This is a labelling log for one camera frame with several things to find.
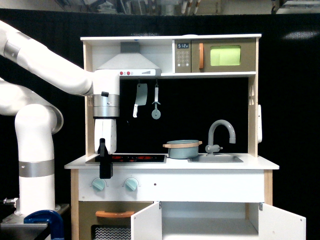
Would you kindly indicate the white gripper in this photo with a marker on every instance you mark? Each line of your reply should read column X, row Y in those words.
column 105, row 143

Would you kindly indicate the teal pot with wooden rim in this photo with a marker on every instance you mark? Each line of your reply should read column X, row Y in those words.
column 182, row 149

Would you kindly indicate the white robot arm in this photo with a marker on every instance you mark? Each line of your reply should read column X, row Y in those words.
column 36, row 120

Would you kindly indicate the left white cabinet door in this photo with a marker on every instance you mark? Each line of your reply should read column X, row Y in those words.
column 146, row 224

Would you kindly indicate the white cabinet door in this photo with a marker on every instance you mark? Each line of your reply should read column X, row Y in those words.
column 146, row 224
column 273, row 223

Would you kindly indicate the white wooden toy kitchen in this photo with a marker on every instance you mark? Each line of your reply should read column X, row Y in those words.
column 199, row 201

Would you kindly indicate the right white cabinet door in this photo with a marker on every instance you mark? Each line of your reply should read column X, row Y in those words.
column 273, row 223

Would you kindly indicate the black toy stovetop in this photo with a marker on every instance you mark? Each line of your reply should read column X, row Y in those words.
column 138, row 158

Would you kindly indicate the left teal stove knob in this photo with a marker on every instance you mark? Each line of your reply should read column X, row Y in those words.
column 98, row 184

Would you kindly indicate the teal stove knob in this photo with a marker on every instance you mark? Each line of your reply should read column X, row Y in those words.
column 131, row 184
column 98, row 184

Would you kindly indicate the right teal stove knob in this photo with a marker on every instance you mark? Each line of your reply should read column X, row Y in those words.
column 131, row 184

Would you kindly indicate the toy pizza cutter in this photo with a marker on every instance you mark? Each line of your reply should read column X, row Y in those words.
column 156, row 114

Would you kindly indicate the toy cleaver knife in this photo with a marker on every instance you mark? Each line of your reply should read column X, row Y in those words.
column 141, row 97

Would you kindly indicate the blue clamp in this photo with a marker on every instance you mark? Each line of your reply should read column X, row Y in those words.
column 50, row 217

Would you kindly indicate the grey toy sink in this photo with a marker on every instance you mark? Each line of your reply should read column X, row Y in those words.
column 211, row 158

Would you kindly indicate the grey toy range hood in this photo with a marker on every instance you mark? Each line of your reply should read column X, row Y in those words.
column 130, row 62

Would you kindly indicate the grey toy faucet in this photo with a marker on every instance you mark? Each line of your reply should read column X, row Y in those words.
column 215, row 135

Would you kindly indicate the white side paper holder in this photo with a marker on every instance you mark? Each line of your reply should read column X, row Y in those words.
column 259, row 125

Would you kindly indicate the toy oven door orange handle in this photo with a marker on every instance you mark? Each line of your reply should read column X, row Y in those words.
column 105, row 213

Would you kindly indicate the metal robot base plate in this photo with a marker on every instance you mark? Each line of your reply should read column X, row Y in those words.
column 13, row 228

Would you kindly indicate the toy microwave with orange handle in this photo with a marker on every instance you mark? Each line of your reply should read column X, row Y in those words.
column 215, row 55

